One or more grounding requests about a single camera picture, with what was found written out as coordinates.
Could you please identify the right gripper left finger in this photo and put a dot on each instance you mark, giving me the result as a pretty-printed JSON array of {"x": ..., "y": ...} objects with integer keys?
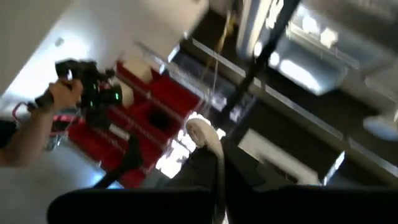
[{"x": 140, "y": 205}]

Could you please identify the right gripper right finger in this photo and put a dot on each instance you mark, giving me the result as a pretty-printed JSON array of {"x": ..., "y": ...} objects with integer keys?
[{"x": 295, "y": 205}]

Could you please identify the white towel with red checks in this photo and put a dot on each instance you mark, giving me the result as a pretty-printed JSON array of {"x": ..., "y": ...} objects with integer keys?
[{"x": 214, "y": 146}]

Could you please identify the person's forearm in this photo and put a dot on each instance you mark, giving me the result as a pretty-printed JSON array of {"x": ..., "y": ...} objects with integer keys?
[{"x": 28, "y": 137}]

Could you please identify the black tripod leg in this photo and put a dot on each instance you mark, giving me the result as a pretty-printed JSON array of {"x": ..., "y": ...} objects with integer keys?
[{"x": 127, "y": 161}]

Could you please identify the red tool cart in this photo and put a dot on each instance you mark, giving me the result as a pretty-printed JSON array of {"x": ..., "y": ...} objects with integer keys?
[{"x": 161, "y": 102}]

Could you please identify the black handheld device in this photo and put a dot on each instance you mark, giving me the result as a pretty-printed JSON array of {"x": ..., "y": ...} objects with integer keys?
[{"x": 96, "y": 90}]

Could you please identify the person's hand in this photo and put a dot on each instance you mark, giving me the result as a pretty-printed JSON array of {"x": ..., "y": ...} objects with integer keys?
[{"x": 63, "y": 95}]

